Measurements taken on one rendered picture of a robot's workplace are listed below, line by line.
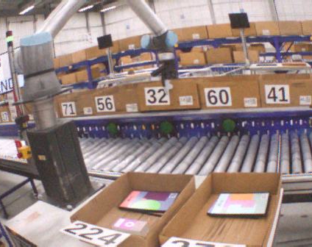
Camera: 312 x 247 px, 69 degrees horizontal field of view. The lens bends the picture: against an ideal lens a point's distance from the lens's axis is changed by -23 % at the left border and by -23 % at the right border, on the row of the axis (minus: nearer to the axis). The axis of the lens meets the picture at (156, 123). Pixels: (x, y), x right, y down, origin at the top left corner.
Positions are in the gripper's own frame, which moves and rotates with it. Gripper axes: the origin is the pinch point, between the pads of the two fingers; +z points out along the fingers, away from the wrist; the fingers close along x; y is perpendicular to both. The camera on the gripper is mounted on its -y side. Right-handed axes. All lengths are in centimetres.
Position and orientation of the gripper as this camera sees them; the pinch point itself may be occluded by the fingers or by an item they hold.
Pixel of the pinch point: (166, 92)
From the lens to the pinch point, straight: 175.1
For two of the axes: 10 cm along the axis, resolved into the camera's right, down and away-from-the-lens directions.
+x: 4.5, -0.8, 8.9
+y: 8.9, -0.3, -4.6
